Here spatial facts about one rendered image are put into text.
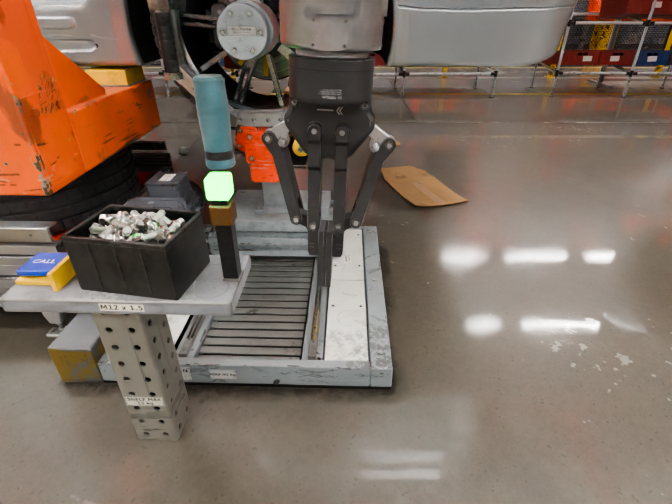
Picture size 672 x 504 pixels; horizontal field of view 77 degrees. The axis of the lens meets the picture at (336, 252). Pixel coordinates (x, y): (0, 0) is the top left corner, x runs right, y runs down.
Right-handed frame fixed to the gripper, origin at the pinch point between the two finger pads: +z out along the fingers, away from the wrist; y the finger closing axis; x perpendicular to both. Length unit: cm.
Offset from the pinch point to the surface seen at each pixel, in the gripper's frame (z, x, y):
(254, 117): 7, 92, -29
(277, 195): 39, 107, -26
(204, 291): 23.1, 22.6, -23.9
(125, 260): 15.8, 20.1, -36.2
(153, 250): 12.9, 19.4, -30.3
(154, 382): 48, 22, -38
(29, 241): 35, 56, -85
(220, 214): 8.4, 25.5, -20.3
